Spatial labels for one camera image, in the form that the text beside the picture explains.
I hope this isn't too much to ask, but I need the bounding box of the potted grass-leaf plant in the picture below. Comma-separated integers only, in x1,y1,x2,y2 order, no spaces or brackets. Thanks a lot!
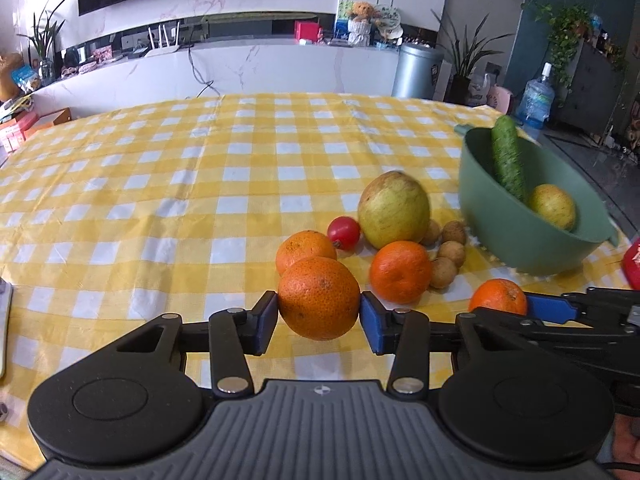
20,0,71,86

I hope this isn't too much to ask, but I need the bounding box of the orange box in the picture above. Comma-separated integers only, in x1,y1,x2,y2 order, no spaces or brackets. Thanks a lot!
22,108,73,138

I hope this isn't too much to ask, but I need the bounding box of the green bowl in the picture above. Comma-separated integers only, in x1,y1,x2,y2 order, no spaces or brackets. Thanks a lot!
454,122,617,276

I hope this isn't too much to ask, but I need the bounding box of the small yellow-green fruit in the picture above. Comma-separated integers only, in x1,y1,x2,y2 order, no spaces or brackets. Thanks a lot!
527,184,577,232

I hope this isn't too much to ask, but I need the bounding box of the orange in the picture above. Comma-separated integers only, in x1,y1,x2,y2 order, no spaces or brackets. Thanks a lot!
468,279,528,316
369,241,433,304
277,256,361,342
275,230,338,276

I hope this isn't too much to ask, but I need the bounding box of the red tomato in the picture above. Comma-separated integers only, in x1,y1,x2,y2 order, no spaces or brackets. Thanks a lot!
327,216,362,251

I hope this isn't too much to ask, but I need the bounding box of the blue snack bag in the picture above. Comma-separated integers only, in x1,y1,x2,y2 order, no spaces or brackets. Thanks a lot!
12,66,43,93

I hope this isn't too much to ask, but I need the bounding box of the pink box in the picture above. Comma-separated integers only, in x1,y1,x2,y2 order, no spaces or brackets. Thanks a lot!
0,110,40,153

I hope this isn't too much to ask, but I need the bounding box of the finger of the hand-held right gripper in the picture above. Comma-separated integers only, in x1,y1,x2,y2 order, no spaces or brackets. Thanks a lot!
472,307,640,403
525,287,640,330

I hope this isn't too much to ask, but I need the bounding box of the yellow checked tablecloth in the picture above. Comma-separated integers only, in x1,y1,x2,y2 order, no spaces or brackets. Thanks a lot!
0,91,640,471

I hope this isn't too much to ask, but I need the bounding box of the black cable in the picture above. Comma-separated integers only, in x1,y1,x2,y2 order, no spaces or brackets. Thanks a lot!
187,42,221,96

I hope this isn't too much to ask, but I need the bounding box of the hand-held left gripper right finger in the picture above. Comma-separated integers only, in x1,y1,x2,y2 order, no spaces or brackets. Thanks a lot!
360,291,521,395

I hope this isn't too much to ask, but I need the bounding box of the white marble console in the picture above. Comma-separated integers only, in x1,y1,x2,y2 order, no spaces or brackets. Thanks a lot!
20,40,401,121

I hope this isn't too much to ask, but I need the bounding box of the silver trash can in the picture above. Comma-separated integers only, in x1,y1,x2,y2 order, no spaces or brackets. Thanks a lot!
391,42,445,100

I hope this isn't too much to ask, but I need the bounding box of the red object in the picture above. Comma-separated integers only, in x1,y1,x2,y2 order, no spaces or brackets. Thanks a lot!
622,240,640,291

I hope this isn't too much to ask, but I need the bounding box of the brown gourd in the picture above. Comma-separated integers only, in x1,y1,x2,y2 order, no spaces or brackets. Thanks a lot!
0,52,23,103

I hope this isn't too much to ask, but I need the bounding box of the grey flat object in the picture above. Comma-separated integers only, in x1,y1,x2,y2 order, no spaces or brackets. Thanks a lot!
0,280,13,378

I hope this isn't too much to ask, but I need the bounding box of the large yellow-green mango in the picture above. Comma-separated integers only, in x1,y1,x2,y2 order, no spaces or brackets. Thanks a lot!
357,171,432,250

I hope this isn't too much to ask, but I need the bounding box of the white router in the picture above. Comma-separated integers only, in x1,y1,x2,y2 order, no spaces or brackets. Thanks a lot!
145,22,181,58

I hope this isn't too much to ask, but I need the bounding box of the pink heater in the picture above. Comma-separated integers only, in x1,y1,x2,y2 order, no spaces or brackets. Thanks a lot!
487,85,514,115

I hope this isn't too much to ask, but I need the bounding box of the green cucumber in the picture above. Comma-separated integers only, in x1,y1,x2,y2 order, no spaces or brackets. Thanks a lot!
490,115,528,203

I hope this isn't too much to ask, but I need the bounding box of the dark cabinet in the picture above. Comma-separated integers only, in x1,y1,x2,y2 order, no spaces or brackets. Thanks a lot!
557,40,628,133

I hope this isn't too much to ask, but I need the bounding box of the white woven basket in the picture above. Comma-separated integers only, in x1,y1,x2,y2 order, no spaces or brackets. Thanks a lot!
348,20,372,47

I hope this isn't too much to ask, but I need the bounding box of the painted picture card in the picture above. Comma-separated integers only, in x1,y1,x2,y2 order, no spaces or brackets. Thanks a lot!
336,0,356,41

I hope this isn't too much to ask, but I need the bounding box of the round paper fan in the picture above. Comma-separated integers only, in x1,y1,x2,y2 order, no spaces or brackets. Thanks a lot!
372,4,402,41

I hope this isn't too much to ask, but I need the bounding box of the green ivy plant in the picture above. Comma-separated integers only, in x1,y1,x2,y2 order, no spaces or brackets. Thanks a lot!
535,4,591,91

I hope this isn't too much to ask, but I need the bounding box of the blue water bottle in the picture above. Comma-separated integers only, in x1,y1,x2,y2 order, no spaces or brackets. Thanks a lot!
515,62,556,130

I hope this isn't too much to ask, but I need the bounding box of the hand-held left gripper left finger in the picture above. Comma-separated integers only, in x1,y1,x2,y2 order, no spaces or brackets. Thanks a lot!
115,290,278,395

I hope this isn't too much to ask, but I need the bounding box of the brown longan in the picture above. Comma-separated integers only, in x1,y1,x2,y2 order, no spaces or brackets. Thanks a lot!
427,257,458,290
437,241,467,268
440,220,468,247
420,219,443,247

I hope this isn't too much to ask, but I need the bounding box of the tall-leaf plant in black pot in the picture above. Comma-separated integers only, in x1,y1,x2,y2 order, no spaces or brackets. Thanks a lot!
432,10,513,106

